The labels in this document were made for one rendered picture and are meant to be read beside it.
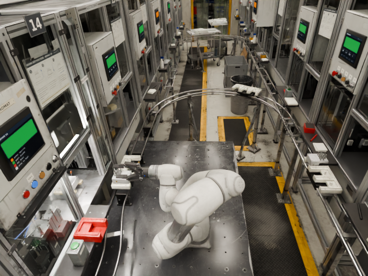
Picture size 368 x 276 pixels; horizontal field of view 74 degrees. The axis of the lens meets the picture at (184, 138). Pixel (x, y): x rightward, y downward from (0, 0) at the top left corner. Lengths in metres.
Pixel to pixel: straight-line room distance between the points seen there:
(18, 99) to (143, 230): 1.15
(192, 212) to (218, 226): 0.90
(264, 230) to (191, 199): 1.82
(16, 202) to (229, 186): 0.87
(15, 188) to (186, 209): 0.70
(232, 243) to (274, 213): 1.18
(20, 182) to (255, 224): 2.15
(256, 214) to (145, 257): 1.44
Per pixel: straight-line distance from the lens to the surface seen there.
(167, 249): 1.51
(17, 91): 1.22
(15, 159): 1.17
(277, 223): 2.80
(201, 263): 1.70
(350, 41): 2.11
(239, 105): 4.42
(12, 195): 1.21
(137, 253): 1.78
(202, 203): 0.97
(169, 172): 1.52
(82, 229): 1.65
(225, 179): 1.03
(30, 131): 1.23
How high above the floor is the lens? 2.18
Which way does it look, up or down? 34 degrees down
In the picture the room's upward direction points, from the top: 3 degrees counter-clockwise
